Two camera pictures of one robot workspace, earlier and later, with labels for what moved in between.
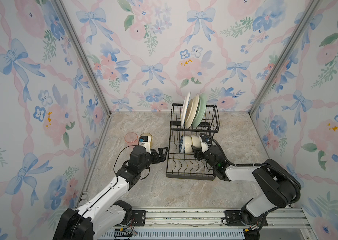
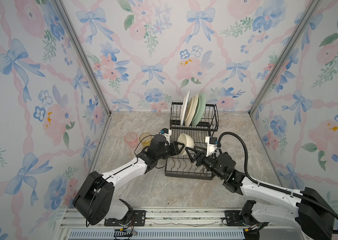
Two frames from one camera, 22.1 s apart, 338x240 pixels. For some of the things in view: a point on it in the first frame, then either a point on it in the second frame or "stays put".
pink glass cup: (132, 139) stays put
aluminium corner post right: (312, 7) stays put
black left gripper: (161, 157) to (174, 148)
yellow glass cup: (147, 134) stays put
